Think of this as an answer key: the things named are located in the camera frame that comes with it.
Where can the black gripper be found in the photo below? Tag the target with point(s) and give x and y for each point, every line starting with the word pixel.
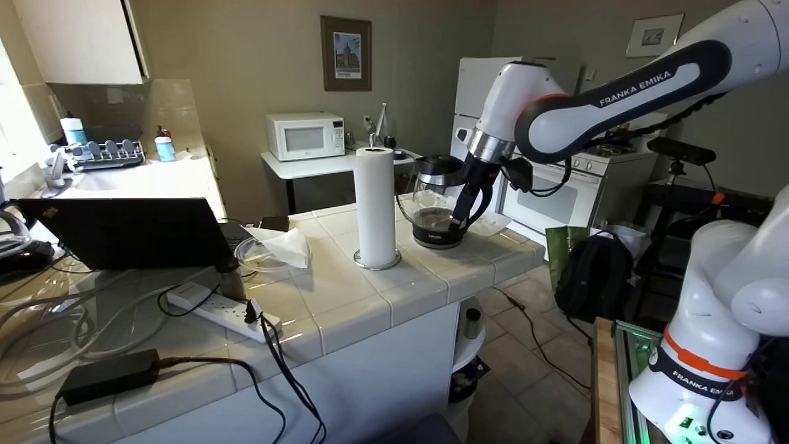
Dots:
pixel 485 178

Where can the white paper towel roll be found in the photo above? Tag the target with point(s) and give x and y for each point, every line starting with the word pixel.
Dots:
pixel 376 262
pixel 376 205

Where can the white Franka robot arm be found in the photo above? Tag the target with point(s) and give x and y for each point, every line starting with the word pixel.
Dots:
pixel 625 99

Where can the black tripod stand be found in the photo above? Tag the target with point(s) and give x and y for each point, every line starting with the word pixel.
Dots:
pixel 682 151

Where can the glass electric kettle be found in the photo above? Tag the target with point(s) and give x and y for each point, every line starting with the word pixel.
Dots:
pixel 433 199

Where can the white stove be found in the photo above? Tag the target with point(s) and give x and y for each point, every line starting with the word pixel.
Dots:
pixel 567 193

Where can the green bag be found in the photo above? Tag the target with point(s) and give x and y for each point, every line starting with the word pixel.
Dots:
pixel 562 247

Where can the slim clear bottle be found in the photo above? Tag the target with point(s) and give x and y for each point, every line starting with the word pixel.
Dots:
pixel 382 124

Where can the black backpack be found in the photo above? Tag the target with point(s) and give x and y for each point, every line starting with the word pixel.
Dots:
pixel 593 280

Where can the white table black legs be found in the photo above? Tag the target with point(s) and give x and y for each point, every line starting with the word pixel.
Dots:
pixel 312 167

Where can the white microwave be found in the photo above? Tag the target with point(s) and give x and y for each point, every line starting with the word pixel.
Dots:
pixel 303 136

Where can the white paper napkin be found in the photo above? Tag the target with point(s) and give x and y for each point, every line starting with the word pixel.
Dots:
pixel 279 245

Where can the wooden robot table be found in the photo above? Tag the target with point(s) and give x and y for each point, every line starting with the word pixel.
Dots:
pixel 607 385

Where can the white power strip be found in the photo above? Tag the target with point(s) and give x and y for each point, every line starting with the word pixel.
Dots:
pixel 217 313

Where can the blue bottle red cap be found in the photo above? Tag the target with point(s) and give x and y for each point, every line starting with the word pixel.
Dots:
pixel 164 146

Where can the black laptop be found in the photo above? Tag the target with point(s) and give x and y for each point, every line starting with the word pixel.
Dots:
pixel 132 236

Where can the blue dish rack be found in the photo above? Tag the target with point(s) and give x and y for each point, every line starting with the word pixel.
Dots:
pixel 102 153

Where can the black power adapter brick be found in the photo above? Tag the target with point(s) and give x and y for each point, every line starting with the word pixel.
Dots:
pixel 112 375

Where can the white blue soap bottle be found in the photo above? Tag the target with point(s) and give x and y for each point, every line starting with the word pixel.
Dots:
pixel 73 132

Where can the white upper cabinet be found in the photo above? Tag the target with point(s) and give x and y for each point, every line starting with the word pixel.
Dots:
pixel 78 41

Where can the dark framed wall picture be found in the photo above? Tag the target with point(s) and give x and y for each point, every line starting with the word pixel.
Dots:
pixel 345 54

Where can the light framed wall picture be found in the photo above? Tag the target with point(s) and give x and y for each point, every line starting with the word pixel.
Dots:
pixel 655 36

